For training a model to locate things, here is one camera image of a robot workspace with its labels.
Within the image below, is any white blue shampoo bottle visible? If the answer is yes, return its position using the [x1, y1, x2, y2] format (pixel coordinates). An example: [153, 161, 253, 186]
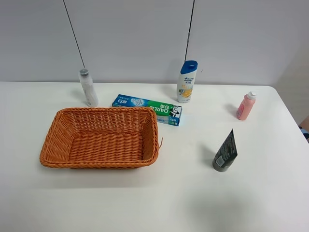
[176, 60, 198, 103]

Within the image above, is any Darlie toothpaste box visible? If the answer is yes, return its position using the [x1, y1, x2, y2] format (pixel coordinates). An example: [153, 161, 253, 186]
[112, 94, 183, 126]

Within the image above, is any orange wicker basket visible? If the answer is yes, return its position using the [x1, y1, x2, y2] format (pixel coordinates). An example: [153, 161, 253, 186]
[40, 107, 160, 169]

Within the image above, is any clear bottle silver cap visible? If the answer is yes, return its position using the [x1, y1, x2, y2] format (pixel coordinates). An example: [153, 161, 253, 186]
[79, 68, 98, 108]

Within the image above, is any black squeeze tube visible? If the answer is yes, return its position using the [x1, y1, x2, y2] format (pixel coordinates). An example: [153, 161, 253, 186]
[212, 130, 238, 172]

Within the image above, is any pink bottle white cap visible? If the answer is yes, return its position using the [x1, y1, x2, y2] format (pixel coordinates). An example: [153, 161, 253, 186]
[236, 91, 256, 120]

